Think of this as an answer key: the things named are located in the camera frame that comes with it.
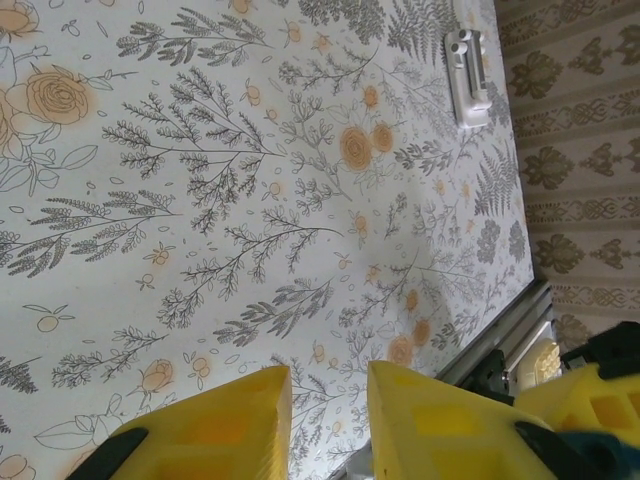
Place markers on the cream calculator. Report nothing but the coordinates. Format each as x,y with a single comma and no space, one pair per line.
542,357

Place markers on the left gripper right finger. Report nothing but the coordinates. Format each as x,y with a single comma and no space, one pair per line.
450,440

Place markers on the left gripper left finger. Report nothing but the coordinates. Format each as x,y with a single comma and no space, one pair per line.
225,425

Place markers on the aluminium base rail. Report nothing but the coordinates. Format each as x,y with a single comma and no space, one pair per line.
480,345

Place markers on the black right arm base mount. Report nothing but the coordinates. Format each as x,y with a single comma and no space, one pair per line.
492,375

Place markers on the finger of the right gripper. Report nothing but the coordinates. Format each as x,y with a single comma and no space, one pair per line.
600,400

